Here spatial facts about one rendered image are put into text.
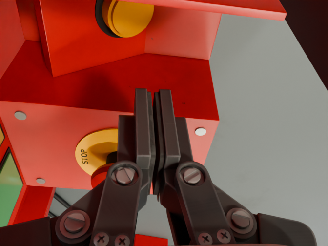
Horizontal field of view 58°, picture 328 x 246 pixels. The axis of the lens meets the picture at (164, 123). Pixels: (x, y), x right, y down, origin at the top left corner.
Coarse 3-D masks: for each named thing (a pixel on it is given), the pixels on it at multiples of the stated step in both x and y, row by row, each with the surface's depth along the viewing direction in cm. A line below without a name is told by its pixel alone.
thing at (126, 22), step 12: (108, 0) 20; (108, 12) 20; (120, 12) 20; (132, 12) 21; (144, 12) 21; (108, 24) 21; (120, 24) 21; (132, 24) 22; (144, 24) 22; (120, 36) 22
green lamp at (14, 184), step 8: (8, 160) 22; (8, 168) 22; (16, 168) 24; (0, 176) 21; (8, 176) 22; (16, 176) 24; (0, 184) 21; (8, 184) 23; (16, 184) 24; (0, 192) 21; (8, 192) 23; (16, 192) 24; (0, 200) 21; (8, 200) 23; (16, 200) 24; (0, 208) 22; (8, 208) 23; (0, 216) 22; (8, 216) 23; (0, 224) 22
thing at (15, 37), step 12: (0, 0) 48; (12, 0) 53; (0, 12) 49; (12, 12) 55; (0, 24) 51; (12, 24) 57; (0, 36) 52; (12, 36) 58; (0, 48) 54; (12, 48) 60; (0, 60) 55; (12, 60) 62; (0, 72) 57
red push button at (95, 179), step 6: (108, 156) 23; (114, 156) 23; (108, 162) 23; (114, 162) 23; (102, 168) 21; (108, 168) 21; (96, 174) 21; (102, 174) 21; (96, 180) 22; (102, 180) 21
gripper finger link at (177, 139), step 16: (160, 96) 13; (160, 112) 12; (160, 128) 12; (176, 128) 12; (160, 144) 11; (176, 144) 11; (160, 160) 11; (176, 160) 11; (192, 160) 12; (160, 176) 12; (160, 192) 12; (176, 192) 11; (224, 192) 11; (176, 208) 11; (224, 208) 10; (240, 208) 10; (240, 224) 10; (256, 224) 10; (240, 240) 10
